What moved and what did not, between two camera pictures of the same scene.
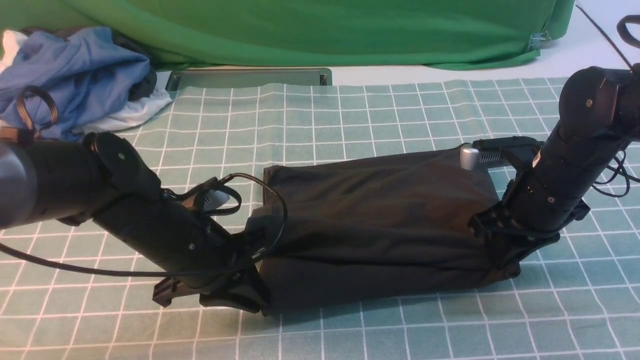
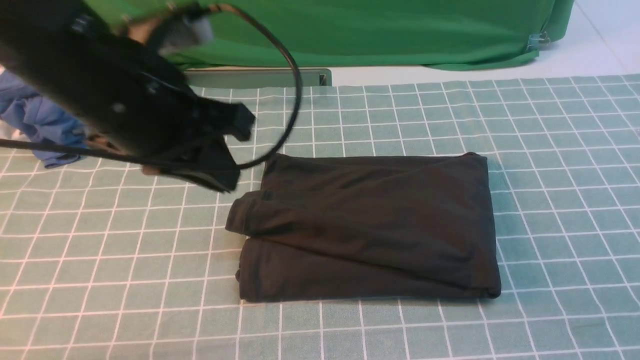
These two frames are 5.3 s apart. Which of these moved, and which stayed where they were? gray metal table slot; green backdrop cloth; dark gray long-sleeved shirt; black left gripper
Moved: black left gripper
Stayed: gray metal table slot; green backdrop cloth; dark gray long-sleeved shirt
